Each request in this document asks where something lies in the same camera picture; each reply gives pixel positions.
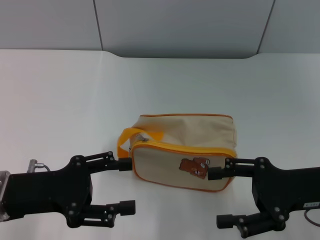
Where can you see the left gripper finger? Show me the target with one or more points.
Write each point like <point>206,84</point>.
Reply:
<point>126,207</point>

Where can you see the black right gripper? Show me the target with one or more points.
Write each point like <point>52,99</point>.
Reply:
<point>282,190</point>

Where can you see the silver metal zipper pull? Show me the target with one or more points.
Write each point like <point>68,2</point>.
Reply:
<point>142,138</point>

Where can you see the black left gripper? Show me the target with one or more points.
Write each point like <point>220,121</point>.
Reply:
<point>45,192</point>

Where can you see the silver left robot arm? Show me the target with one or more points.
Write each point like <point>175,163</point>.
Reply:
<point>3,195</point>

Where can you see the beige orange-trimmed food bag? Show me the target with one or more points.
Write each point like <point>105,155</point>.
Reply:
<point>162,165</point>

